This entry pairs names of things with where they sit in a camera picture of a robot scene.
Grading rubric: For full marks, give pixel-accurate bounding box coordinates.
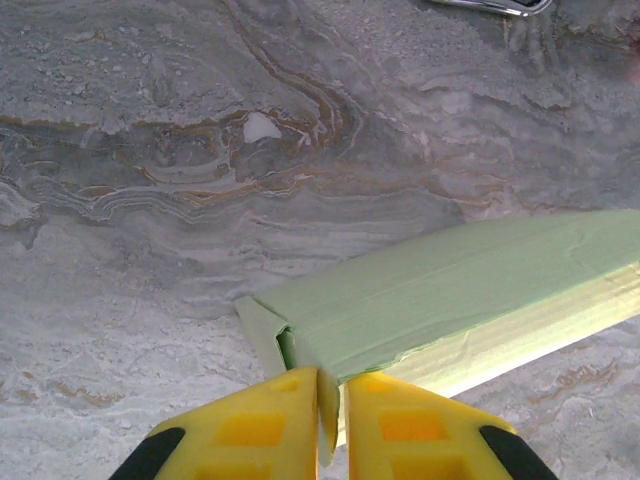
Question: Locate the black ribbed carrying case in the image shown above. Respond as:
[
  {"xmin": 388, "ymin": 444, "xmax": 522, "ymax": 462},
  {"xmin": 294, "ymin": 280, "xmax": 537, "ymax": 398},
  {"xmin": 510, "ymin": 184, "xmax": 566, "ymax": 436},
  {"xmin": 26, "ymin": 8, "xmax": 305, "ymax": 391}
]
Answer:
[{"xmin": 428, "ymin": 0, "xmax": 555, "ymax": 19}]

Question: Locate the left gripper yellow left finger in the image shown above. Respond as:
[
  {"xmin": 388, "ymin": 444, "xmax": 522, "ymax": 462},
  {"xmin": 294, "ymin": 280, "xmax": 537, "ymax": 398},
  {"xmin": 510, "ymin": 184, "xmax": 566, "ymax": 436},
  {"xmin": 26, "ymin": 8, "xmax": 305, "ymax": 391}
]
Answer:
[{"xmin": 107, "ymin": 366, "xmax": 321, "ymax": 480}]

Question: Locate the light green paper box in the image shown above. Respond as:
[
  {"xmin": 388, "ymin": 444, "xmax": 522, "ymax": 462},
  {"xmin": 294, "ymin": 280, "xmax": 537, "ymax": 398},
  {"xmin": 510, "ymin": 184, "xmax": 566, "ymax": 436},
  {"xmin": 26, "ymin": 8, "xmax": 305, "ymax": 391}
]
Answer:
[{"xmin": 233, "ymin": 208, "xmax": 640, "ymax": 469}]

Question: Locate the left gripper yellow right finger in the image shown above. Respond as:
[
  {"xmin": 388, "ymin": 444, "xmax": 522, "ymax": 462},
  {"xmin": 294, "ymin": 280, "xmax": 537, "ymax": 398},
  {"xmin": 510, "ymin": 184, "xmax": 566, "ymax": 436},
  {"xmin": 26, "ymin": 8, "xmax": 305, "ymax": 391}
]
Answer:
[{"xmin": 343, "ymin": 371, "xmax": 560, "ymax": 480}]

